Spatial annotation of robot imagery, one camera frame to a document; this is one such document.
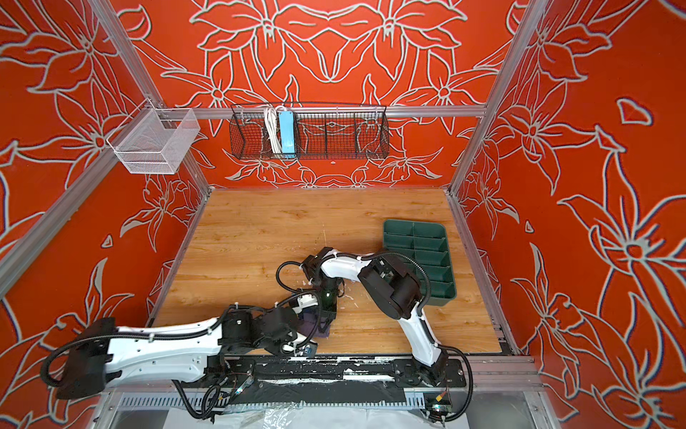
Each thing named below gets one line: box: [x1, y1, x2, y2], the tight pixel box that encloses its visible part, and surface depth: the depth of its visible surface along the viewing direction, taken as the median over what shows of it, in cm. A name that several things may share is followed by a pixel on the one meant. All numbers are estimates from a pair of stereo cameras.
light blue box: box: [278, 110, 296, 159], surface depth 91 cm
